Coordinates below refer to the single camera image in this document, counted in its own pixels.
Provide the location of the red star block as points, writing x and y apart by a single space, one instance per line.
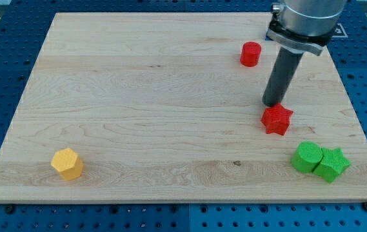
276 119

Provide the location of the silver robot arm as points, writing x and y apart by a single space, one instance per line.
304 25

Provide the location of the green star block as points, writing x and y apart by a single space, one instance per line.
332 164

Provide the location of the wooden board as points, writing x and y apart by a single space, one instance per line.
160 110

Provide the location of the red cylinder block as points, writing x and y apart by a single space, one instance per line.
250 54

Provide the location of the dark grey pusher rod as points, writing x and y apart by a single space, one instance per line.
281 76

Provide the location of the yellow hexagon block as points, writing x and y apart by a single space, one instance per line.
68 164

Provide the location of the green cylinder block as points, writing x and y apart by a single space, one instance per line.
306 157

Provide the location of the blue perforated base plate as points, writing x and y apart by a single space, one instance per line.
23 29

